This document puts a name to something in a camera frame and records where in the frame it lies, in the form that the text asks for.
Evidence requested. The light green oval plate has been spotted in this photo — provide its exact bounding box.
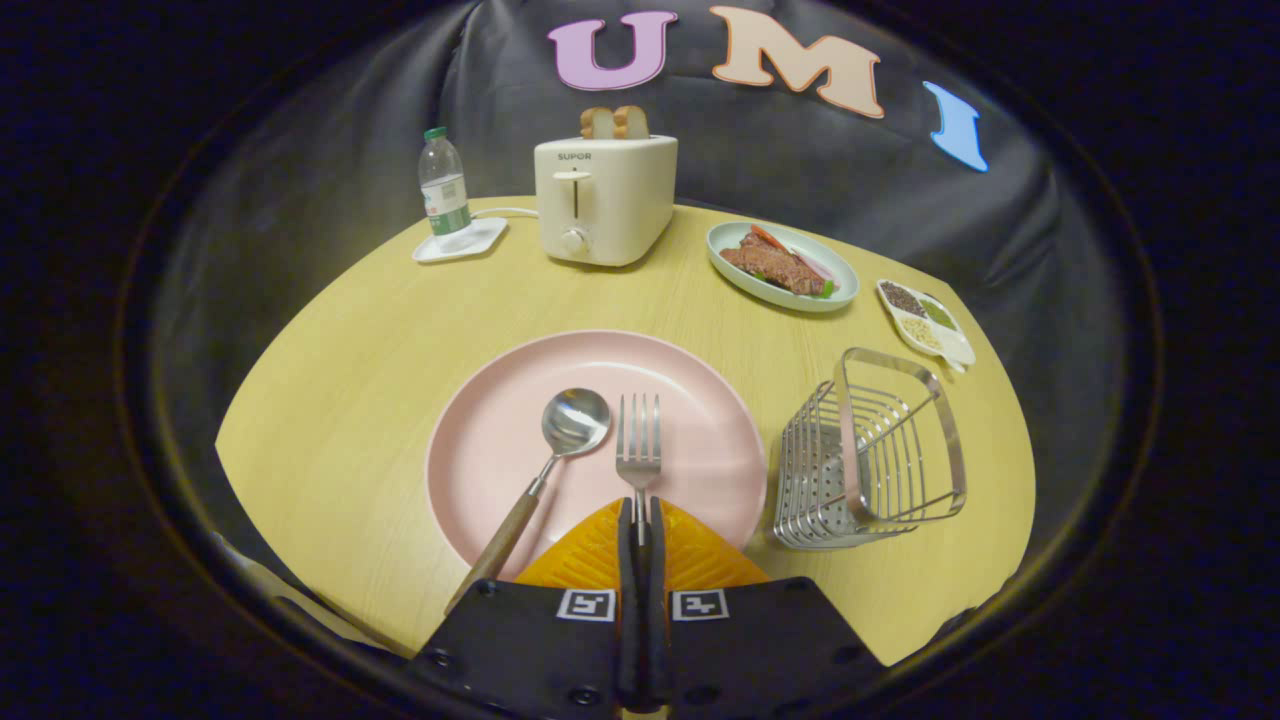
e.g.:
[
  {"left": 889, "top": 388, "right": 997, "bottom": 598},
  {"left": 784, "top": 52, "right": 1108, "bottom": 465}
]
[{"left": 706, "top": 221, "right": 860, "bottom": 314}]

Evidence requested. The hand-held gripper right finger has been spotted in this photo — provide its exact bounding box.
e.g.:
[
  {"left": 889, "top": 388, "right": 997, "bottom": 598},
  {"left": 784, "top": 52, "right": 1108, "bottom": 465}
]
[{"left": 645, "top": 497, "right": 886, "bottom": 720}]

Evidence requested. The metal spoon with wooden handle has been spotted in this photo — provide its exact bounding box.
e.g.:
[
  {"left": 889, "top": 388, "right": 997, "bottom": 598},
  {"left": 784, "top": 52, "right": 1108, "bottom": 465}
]
[{"left": 444, "top": 387, "right": 612, "bottom": 617}]

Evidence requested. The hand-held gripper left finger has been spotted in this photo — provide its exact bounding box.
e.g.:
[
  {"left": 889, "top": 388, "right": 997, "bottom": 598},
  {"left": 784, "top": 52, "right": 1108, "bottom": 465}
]
[{"left": 405, "top": 497, "right": 646, "bottom": 720}]

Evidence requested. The metal wire cutlery basket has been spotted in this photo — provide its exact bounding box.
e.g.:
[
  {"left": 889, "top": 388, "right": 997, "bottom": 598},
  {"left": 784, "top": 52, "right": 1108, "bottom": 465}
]
[{"left": 772, "top": 346, "right": 968, "bottom": 550}]

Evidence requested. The pink round plate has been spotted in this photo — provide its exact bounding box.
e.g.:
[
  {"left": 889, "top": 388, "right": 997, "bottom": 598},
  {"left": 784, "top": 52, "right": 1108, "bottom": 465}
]
[{"left": 425, "top": 329, "right": 769, "bottom": 583}]

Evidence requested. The cream white toaster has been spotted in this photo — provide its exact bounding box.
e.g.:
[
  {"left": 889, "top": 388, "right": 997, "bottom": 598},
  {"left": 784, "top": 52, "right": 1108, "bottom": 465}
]
[{"left": 533, "top": 134, "right": 679, "bottom": 268}]

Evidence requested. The brown grilled steak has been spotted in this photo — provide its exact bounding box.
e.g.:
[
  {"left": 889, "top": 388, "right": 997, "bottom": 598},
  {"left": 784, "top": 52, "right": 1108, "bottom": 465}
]
[{"left": 720, "top": 232, "right": 829, "bottom": 297}]

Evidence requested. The white square coaster tray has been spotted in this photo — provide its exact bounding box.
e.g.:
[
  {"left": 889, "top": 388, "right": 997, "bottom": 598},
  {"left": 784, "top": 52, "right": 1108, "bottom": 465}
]
[{"left": 412, "top": 217, "right": 509, "bottom": 265}]

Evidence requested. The metal fork with wooden handle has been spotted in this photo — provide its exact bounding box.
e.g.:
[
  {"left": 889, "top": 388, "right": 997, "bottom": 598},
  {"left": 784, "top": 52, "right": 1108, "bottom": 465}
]
[{"left": 615, "top": 392, "right": 663, "bottom": 546}]

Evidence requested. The clear plastic water bottle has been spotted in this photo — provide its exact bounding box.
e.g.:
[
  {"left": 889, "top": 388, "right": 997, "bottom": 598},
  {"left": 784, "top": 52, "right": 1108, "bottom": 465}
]
[{"left": 418, "top": 126, "right": 473, "bottom": 238}]

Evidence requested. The black backdrop cloth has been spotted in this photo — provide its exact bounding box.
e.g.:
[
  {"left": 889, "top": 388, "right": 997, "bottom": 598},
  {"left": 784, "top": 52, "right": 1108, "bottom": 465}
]
[{"left": 150, "top": 0, "right": 1151, "bottom": 561}]

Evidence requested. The white divided spice dish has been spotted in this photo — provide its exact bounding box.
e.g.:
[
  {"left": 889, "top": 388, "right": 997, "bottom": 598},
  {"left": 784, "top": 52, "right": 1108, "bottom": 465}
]
[{"left": 877, "top": 279, "right": 977, "bottom": 373}]

